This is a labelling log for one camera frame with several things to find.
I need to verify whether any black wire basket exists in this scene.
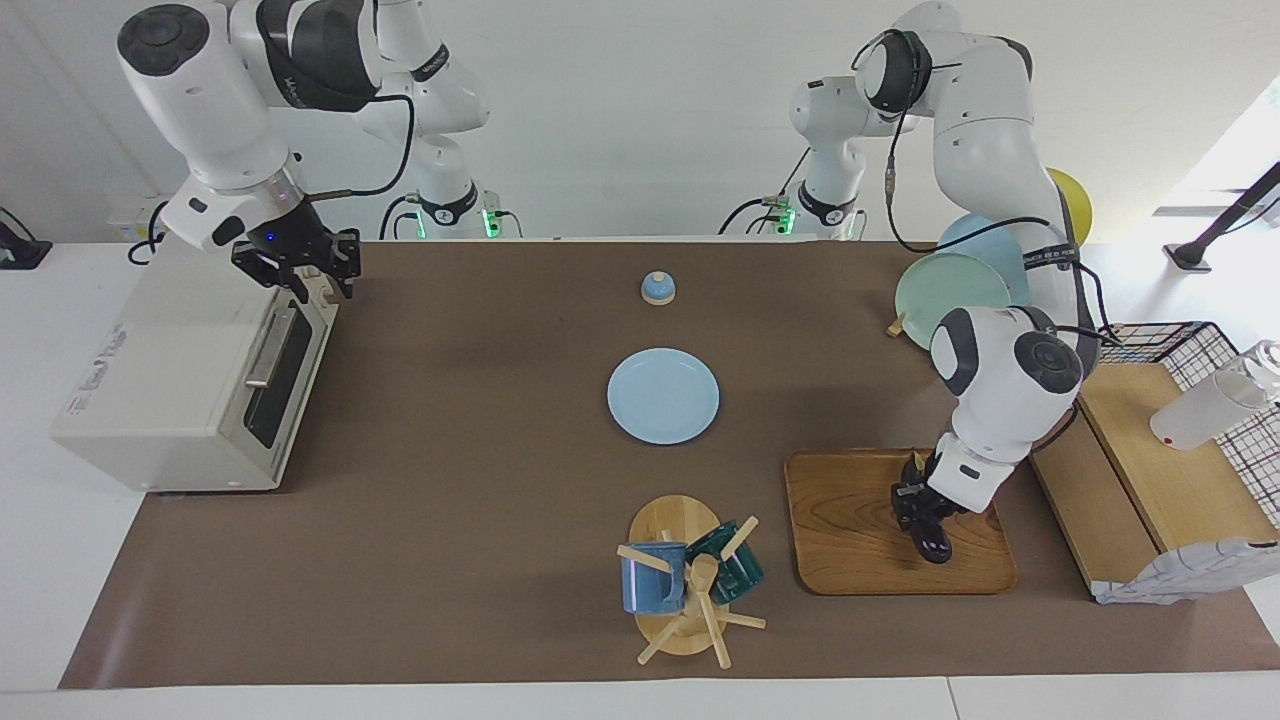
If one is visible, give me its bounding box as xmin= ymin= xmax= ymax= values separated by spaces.
xmin=1095 ymin=321 xmax=1280 ymax=531

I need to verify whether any glass oven door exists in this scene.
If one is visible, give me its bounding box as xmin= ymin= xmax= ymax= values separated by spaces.
xmin=240 ymin=298 xmax=339 ymax=481

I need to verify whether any wooden wire shelf rack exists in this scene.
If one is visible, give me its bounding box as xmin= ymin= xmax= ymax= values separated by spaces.
xmin=1030 ymin=362 xmax=1280 ymax=601

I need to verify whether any white bottle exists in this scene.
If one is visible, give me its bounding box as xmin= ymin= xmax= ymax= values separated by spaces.
xmin=1149 ymin=340 xmax=1280 ymax=452

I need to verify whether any dark purple eggplant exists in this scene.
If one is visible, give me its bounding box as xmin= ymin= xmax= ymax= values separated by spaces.
xmin=905 ymin=452 xmax=954 ymax=565

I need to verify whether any light blue plate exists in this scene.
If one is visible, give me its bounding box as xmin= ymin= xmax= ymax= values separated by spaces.
xmin=607 ymin=347 xmax=721 ymax=446

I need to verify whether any black power cable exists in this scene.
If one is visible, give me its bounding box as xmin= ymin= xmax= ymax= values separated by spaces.
xmin=127 ymin=200 xmax=173 ymax=266

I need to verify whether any white power strip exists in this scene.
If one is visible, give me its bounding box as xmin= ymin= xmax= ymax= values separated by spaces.
xmin=108 ymin=193 xmax=186 ymax=243

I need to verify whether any wooden serving tray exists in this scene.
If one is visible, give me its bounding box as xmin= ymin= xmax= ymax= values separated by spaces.
xmin=783 ymin=448 xmax=1019 ymax=597

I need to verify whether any yellow plate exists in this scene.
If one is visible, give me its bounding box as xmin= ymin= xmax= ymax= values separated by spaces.
xmin=1047 ymin=167 xmax=1094 ymax=249

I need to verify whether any brown table mat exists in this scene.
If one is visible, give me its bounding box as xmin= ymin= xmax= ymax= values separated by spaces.
xmin=58 ymin=240 xmax=1280 ymax=691

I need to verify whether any white toaster oven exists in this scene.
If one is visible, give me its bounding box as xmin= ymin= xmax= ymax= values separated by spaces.
xmin=50 ymin=255 xmax=339 ymax=493

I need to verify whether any pale blue racked plate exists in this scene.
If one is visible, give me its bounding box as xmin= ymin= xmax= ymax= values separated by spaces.
xmin=937 ymin=212 xmax=1031 ymax=306

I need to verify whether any wooden mug tree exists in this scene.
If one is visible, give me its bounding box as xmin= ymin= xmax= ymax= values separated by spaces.
xmin=616 ymin=494 xmax=768 ymax=670

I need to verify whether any blue mug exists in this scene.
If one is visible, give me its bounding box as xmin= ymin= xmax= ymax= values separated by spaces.
xmin=620 ymin=541 xmax=691 ymax=615

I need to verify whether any black clamp mount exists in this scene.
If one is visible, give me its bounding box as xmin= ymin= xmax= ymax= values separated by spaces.
xmin=0 ymin=207 xmax=53 ymax=271

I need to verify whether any mint green plate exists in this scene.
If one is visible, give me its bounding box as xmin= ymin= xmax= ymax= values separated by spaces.
xmin=894 ymin=252 xmax=1013 ymax=351

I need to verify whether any white patterned cloth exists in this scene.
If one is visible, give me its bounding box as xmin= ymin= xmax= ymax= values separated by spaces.
xmin=1092 ymin=537 xmax=1280 ymax=606

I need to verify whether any teal mug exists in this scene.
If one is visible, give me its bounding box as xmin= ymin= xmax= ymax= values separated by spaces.
xmin=686 ymin=520 xmax=765 ymax=605

